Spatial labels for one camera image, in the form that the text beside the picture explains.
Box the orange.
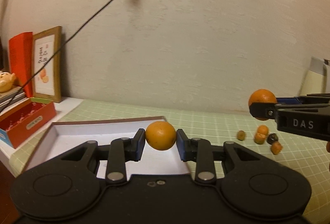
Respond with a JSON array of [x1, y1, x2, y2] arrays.
[[145, 121, 176, 151], [248, 89, 277, 121]]

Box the dark brown date fruit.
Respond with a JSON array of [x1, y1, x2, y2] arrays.
[[267, 133, 279, 145]]

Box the small orange fruit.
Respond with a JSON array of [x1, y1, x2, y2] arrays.
[[254, 133, 267, 145], [270, 141, 283, 155]]

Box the small greenish kumquat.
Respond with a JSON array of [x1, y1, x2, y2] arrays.
[[237, 130, 246, 141]]

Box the small orange fruit front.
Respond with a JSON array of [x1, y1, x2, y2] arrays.
[[270, 141, 283, 155]]

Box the small orange tangerine piece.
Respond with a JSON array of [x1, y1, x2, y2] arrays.
[[256, 125, 269, 136]]

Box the right hand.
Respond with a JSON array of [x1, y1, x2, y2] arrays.
[[326, 142, 330, 170]]

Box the white thermos jug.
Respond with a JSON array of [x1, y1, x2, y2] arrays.
[[299, 56, 329, 95]]

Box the white shallow cardboard tray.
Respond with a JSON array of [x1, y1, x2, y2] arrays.
[[23, 116, 190, 177]]

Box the wooden framed orange picture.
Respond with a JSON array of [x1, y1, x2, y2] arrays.
[[31, 26, 62, 103]]

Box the red open gift box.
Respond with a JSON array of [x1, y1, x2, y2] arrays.
[[1, 98, 57, 149]]

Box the grey stacked books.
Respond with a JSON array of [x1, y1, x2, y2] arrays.
[[0, 86, 26, 111]]

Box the yellow plush toy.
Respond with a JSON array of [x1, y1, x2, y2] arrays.
[[0, 72, 16, 93]]

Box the red paper envelope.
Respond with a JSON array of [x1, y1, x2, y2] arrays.
[[9, 32, 33, 86]]

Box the black power cable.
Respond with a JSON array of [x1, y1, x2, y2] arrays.
[[0, 0, 148, 113]]

